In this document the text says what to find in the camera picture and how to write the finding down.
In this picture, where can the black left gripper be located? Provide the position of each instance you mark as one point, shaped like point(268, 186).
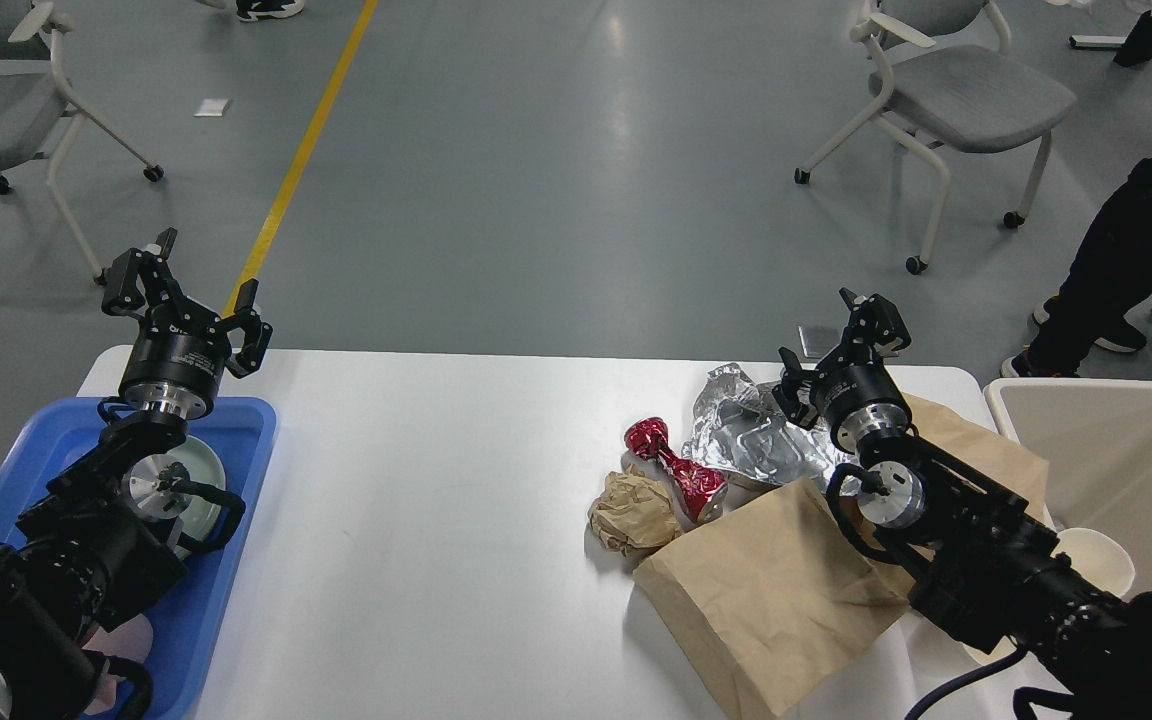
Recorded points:
point(170, 368)

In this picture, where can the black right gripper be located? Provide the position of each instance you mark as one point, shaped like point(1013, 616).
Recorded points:
point(856, 396)

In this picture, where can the green plate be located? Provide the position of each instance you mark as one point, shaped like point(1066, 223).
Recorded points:
point(203, 466)

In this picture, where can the pink mug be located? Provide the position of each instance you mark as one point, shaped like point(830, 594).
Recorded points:
point(132, 640)

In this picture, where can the white paper cup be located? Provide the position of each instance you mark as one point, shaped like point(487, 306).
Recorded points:
point(1099, 559)

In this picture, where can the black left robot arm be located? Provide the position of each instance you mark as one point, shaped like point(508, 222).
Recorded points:
point(106, 542)

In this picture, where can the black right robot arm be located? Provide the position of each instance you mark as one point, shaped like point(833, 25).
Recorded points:
point(983, 568)

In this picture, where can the metal floor socket plate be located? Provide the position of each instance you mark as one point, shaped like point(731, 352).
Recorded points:
point(818, 340)

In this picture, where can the crumpled aluminium foil tray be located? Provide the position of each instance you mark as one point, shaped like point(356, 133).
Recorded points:
point(739, 429)

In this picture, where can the blue plastic tray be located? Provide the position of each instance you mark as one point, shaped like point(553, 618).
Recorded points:
point(241, 431)

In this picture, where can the rear brown paper bag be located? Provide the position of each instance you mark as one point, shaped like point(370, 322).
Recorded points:
point(976, 450)

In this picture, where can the brown paper bag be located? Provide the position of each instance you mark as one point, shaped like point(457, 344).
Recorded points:
point(770, 600)
point(976, 450)

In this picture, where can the red foil wrapper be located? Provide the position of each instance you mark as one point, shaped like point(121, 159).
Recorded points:
point(702, 489)

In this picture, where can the front brown paper bag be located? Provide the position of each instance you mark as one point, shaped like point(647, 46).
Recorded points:
point(770, 600)

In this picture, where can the crumpled brown paper ball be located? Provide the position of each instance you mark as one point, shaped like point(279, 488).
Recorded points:
point(634, 514)

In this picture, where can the grey chair left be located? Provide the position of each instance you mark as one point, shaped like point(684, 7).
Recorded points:
point(40, 112)

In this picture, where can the grey chair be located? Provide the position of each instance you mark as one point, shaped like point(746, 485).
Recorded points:
point(945, 76)
point(40, 112)

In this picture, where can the grey chair right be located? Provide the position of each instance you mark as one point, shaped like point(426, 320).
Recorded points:
point(945, 76)

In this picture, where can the person with black sneakers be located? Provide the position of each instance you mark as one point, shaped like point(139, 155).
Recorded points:
point(254, 11)

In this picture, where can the beige plastic bin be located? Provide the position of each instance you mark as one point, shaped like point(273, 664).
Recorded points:
point(1097, 436)

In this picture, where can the person in black trousers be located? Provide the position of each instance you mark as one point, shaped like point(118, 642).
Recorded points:
point(1110, 274)

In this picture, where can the desk foot top right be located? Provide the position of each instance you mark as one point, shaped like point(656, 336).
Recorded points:
point(1133, 49)

